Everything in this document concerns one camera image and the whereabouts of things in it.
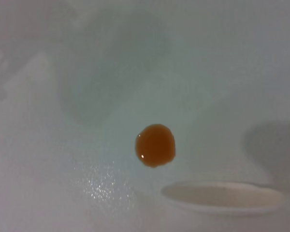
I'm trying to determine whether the white paper cup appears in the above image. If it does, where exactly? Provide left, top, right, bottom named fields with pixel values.
left=160, top=181, right=287, bottom=216

